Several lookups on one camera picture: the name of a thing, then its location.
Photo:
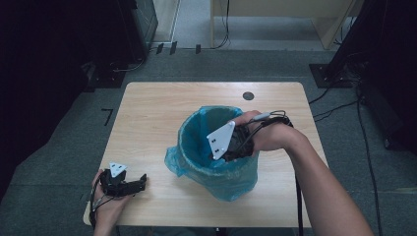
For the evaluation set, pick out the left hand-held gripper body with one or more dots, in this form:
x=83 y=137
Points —
x=114 y=183

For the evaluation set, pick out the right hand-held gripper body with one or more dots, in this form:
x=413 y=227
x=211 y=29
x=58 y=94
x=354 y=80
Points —
x=223 y=139

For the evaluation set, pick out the blue plastic trash bag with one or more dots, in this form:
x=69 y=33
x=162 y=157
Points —
x=226 y=183

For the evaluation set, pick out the person's left hand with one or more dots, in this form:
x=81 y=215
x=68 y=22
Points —
x=109 y=209

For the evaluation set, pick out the person's right hand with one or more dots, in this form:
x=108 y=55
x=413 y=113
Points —
x=272 y=136

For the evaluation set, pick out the black round table grommet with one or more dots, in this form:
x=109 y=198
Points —
x=248 y=96

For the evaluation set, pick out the dark glass-front cabinet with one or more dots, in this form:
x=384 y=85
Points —
x=144 y=23

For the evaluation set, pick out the light wooden desk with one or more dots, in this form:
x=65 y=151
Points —
x=282 y=8

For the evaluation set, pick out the black stand base plate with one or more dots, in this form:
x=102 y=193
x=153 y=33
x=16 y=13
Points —
x=323 y=77

